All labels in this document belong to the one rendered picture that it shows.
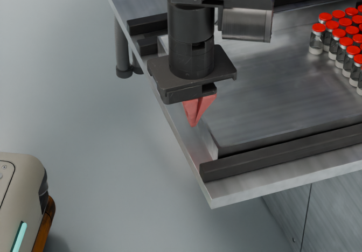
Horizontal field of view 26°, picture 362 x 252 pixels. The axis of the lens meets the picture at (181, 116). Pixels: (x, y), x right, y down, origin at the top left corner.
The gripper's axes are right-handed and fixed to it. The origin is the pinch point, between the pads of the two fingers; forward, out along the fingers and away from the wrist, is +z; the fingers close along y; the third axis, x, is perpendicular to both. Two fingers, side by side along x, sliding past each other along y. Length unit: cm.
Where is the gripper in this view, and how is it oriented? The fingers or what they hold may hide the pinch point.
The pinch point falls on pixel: (192, 119)
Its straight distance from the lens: 105.8
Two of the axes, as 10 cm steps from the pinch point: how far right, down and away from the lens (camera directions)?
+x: -3.3, -6.2, 7.1
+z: 0.2, 7.5, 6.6
